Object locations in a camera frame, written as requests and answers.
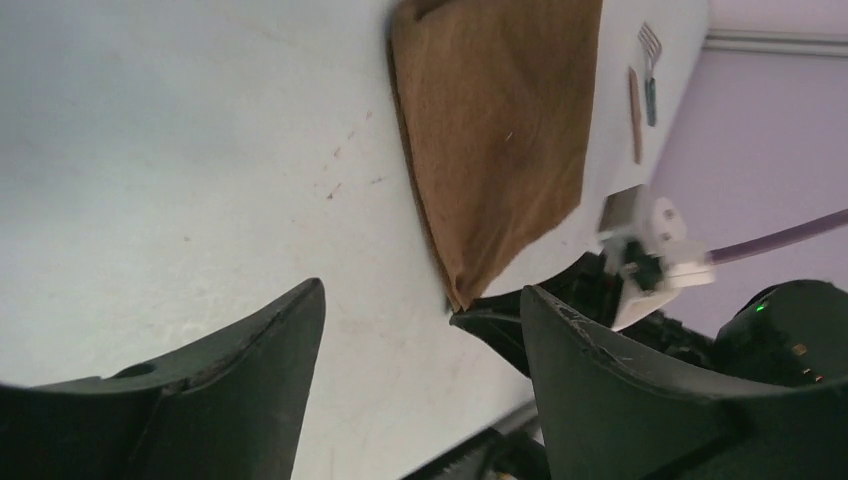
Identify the brown wooden knife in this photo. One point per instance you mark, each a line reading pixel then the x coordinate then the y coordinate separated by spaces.
pixel 636 115

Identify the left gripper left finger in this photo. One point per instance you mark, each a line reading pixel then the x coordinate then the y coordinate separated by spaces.
pixel 230 405

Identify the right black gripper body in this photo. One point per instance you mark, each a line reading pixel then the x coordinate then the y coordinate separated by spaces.
pixel 792 334

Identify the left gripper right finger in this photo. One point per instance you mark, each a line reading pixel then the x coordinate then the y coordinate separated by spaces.
pixel 604 419

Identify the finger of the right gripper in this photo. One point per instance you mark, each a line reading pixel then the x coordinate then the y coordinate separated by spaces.
pixel 496 322

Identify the brown cloth napkin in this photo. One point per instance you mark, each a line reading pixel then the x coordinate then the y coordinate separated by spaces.
pixel 494 102

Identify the right aluminium corner post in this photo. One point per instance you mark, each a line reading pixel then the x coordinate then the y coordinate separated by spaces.
pixel 777 43

